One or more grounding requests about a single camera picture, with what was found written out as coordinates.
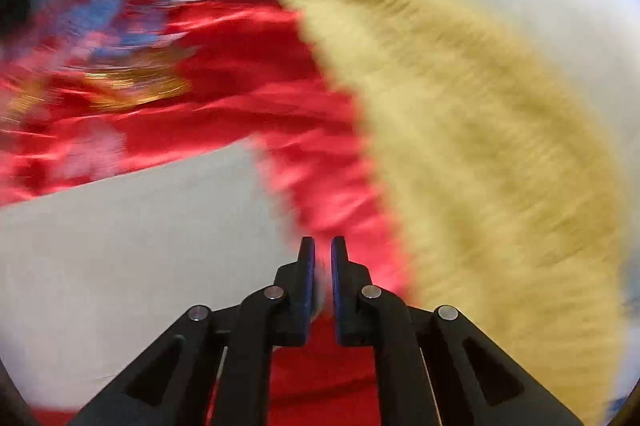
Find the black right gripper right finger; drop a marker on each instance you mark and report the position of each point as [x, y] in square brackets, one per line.
[367, 315]

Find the red floral satin quilt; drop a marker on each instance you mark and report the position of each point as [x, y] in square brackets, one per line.
[94, 89]

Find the beige pants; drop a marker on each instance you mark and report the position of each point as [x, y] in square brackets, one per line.
[92, 275]

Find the yellow knitted blanket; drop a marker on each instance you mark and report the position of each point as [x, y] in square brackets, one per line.
[506, 195]

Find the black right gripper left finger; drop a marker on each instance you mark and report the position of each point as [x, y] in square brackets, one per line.
[276, 316]

